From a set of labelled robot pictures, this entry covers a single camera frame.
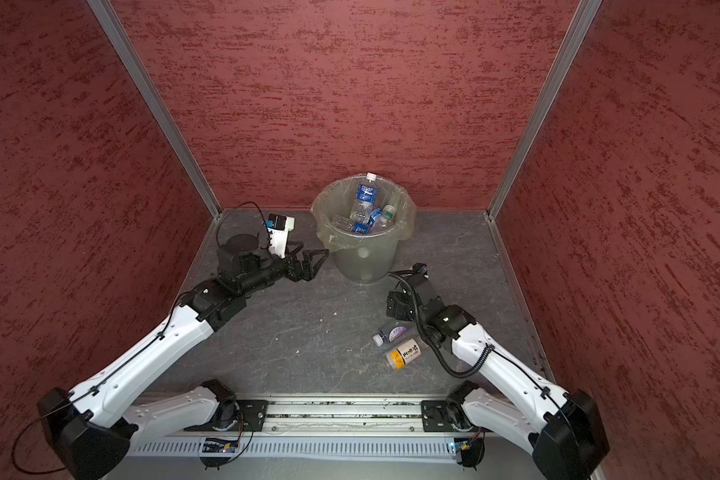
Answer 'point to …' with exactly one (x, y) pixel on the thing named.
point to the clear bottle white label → (385, 221)
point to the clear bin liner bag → (335, 198)
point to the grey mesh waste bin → (364, 257)
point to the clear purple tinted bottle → (392, 333)
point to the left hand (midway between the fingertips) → (315, 254)
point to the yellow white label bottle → (403, 355)
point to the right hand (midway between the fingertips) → (398, 307)
